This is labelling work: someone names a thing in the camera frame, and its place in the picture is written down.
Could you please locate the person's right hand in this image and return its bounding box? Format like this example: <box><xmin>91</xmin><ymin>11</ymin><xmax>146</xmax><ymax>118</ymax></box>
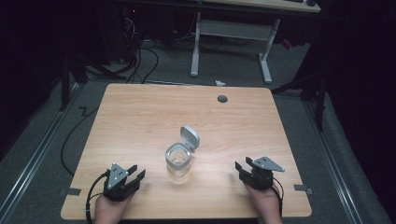
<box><xmin>243</xmin><ymin>183</ymin><xmax>284</xmax><ymax>224</ymax></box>

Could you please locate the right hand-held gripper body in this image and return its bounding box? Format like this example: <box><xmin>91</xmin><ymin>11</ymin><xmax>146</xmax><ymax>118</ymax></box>
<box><xmin>238</xmin><ymin>156</ymin><xmax>286</xmax><ymax>191</ymax></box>

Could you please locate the metal floor rail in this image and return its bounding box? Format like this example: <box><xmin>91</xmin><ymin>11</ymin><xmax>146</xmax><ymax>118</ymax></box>
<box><xmin>302</xmin><ymin>101</ymin><xmax>365</xmax><ymax>224</ymax></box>
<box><xmin>0</xmin><ymin>84</ymin><xmax>84</xmax><ymax>220</ymax></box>

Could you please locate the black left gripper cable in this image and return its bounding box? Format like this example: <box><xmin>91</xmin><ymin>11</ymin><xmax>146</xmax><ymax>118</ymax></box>
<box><xmin>85</xmin><ymin>169</ymin><xmax>112</xmax><ymax>224</ymax></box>

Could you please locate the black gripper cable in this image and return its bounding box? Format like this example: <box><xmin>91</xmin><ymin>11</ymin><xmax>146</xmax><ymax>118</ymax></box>
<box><xmin>271</xmin><ymin>176</ymin><xmax>286</xmax><ymax>218</ymax></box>
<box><xmin>85</xmin><ymin>169</ymin><xmax>112</xmax><ymax>224</ymax></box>

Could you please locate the red object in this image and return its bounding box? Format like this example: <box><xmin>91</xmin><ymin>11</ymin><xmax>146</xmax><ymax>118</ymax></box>
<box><xmin>280</xmin><ymin>38</ymin><xmax>294</xmax><ymax>51</ymax></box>

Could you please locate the black metal stand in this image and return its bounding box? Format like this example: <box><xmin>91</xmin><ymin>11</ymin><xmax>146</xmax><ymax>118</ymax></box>
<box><xmin>57</xmin><ymin>52</ymin><xmax>127</xmax><ymax>113</ymax></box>
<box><xmin>270</xmin><ymin>59</ymin><xmax>331</xmax><ymax>133</ymax></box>

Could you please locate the dark computer cabinet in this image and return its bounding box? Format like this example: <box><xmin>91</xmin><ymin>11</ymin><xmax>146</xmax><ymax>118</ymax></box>
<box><xmin>104</xmin><ymin>4</ymin><xmax>139</xmax><ymax>63</ymax></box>

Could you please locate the person's left hand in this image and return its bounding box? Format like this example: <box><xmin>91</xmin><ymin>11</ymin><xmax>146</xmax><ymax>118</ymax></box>
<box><xmin>93</xmin><ymin>192</ymin><xmax>135</xmax><ymax>224</ymax></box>

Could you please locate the black floor cable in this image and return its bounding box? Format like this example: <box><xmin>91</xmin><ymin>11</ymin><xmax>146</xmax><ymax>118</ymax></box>
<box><xmin>60</xmin><ymin>105</ymin><xmax>100</xmax><ymax>177</ymax></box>

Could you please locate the white frame desk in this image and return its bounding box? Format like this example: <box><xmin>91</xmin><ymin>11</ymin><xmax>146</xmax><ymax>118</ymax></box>
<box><xmin>190</xmin><ymin>0</ymin><xmax>322</xmax><ymax>85</ymax></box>

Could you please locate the grey tape strip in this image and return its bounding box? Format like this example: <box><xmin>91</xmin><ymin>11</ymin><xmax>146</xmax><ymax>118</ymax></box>
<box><xmin>63</xmin><ymin>187</ymin><xmax>82</xmax><ymax>197</ymax></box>
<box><xmin>293</xmin><ymin>184</ymin><xmax>315</xmax><ymax>196</ymax></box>

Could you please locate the glass jar with grey lid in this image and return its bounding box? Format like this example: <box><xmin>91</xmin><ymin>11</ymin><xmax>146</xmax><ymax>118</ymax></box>
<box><xmin>164</xmin><ymin>123</ymin><xmax>202</xmax><ymax>179</ymax></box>

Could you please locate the black cable bundle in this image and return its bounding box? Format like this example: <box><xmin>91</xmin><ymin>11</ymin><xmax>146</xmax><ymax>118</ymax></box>
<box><xmin>122</xmin><ymin>15</ymin><xmax>161</xmax><ymax>85</ymax></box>

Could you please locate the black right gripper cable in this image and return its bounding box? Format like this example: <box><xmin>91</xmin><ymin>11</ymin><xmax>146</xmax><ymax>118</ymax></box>
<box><xmin>271</xmin><ymin>176</ymin><xmax>286</xmax><ymax>218</ymax></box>

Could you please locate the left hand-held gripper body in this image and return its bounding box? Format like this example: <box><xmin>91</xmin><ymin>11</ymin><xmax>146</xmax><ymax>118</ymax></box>
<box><xmin>102</xmin><ymin>161</ymin><xmax>141</xmax><ymax>203</ymax></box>

